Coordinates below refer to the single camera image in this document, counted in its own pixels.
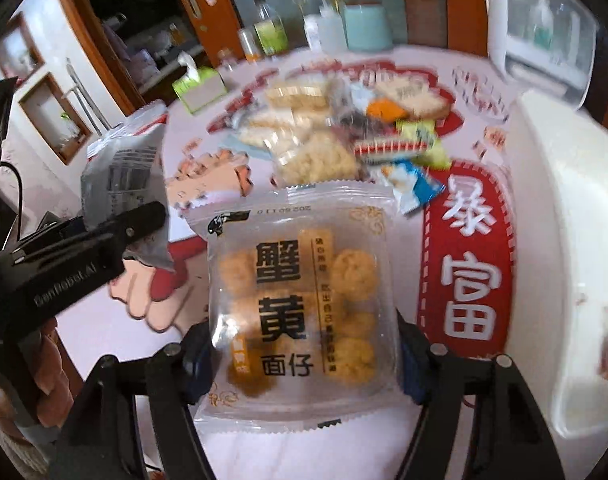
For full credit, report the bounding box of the person's left hand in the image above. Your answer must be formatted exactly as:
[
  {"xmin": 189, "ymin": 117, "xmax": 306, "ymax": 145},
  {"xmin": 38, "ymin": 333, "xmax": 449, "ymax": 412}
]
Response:
[{"xmin": 14, "ymin": 312, "xmax": 92, "ymax": 433}]

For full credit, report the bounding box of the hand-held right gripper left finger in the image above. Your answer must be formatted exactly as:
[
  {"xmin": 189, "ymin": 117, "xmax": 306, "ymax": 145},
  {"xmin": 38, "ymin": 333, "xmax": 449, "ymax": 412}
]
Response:
[{"xmin": 49, "ymin": 322, "xmax": 235, "ymax": 480}]

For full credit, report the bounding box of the orange snack packet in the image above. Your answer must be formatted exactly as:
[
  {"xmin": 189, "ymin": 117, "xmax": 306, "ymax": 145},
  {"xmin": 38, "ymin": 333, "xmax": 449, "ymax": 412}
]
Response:
[{"xmin": 364, "ymin": 97, "xmax": 409, "ymax": 123}]

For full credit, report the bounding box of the mint green canister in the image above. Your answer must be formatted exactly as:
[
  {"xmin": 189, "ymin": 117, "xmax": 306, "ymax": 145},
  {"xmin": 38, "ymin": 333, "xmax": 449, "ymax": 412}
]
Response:
[{"xmin": 344, "ymin": 4, "xmax": 391, "ymax": 52}]

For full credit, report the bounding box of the white plastic bottle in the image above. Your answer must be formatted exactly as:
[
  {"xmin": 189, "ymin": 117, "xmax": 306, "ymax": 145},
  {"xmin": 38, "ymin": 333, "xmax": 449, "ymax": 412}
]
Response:
[{"xmin": 304, "ymin": 0, "xmax": 347, "ymax": 53}]

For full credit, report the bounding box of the red printed tablecloth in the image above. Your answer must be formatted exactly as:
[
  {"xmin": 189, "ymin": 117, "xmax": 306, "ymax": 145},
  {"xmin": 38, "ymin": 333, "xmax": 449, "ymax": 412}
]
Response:
[{"xmin": 79, "ymin": 45, "xmax": 608, "ymax": 480}]

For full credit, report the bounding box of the clear bottle with green label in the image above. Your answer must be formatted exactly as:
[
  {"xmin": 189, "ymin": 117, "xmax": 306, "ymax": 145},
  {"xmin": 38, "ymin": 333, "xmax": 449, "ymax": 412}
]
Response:
[{"xmin": 254, "ymin": 0, "xmax": 289, "ymax": 58}]

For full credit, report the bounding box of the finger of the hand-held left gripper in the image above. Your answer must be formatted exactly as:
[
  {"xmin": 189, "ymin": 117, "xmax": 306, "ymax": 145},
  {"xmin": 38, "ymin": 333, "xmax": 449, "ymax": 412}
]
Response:
[{"xmin": 81, "ymin": 201, "xmax": 167, "ymax": 257}]

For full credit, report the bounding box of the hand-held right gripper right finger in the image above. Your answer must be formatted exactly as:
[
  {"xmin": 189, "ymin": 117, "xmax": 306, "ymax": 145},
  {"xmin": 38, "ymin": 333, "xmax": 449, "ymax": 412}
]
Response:
[{"xmin": 394, "ymin": 310, "xmax": 567, "ymax": 480}]

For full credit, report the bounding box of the blue snack packet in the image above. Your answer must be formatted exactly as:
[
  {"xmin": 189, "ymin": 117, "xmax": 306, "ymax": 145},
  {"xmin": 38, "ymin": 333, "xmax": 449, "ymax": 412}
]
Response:
[{"xmin": 379, "ymin": 160, "xmax": 447, "ymax": 216}]

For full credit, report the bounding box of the orange wooden door frame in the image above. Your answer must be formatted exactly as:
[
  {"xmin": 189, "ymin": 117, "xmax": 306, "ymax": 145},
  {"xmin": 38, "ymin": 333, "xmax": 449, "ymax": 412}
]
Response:
[{"xmin": 164, "ymin": 0, "xmax": 247, "ymax": 68}]

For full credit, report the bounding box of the red striped snack packet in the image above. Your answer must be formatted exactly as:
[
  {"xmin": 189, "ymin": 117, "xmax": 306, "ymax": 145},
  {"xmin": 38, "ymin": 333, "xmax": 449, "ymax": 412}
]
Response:
[{"xmin": 353, "ymin": 136, "xmax": 429, "ymax": 161}]

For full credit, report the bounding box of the green tissue box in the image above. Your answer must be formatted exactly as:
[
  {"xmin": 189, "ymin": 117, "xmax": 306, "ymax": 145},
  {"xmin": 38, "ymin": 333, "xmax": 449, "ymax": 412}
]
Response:
[{"xmin": 171, "ymin": 52, "xmax": 227, "ymax": 113}]

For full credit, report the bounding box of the silver foil snack packet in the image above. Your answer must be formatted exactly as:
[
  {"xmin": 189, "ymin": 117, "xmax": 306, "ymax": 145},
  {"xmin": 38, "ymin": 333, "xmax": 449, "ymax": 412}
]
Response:
[{"xmin": 80, "ymin": 100, "xmax": 175, "ymax": 271}]

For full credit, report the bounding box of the clear packet of round snacks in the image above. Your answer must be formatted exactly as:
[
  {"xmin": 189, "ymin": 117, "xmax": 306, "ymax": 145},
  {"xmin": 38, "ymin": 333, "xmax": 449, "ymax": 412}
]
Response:
[{"xmin": 184, "ymin": 182, "xmax": 409, "ymax": 433}]

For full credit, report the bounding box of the small orange bottle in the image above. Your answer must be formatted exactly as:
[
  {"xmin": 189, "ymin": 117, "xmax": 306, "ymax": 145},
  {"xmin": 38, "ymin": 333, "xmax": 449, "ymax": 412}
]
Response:
[{"xmin": 236, "ymin": 27, "xmax": 262, "ymax": 63}]

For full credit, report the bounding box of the white plastic tray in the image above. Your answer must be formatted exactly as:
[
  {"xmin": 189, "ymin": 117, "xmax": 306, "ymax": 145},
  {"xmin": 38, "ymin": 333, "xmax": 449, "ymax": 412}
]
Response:
[{"xmin": 504, "ymin": 92, "xmax": 608, "ymax": 441}]

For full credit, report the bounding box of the clear rice cracker packet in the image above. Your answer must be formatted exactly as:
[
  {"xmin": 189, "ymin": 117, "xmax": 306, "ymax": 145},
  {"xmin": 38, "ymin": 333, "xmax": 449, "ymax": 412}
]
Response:
[
  {"xmin": 234, "ymin": 110, "xmax": 315, "ymax": 148},
  {"xmin": 266, "ymin": 75, "xmax": 335, "ymax": 111},
  {"xmin": 271, "ymin": 130, "xmax": 362, "ymax": 188}
]

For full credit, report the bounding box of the yellow-green snack packet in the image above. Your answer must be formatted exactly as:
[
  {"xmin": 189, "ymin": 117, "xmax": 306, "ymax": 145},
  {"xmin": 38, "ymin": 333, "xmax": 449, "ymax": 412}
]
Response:
[{"xmin": 396, "ymin": 117, "xmax": 452, "ymax": 171}]

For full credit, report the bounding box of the white cabinet with clear door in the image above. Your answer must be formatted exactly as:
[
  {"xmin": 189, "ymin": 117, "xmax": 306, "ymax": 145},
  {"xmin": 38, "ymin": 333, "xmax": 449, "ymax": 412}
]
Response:
[{"xmin": 484, "ymin": 0, "xmax": 599, "ymax": 111}]

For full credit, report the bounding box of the beige cracker packet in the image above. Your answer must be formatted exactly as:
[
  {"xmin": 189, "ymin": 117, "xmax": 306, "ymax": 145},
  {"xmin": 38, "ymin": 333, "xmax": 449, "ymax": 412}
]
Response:
[{"xmin": 374, "ymin": 77, "xmax": 452, "ymax": 121}]

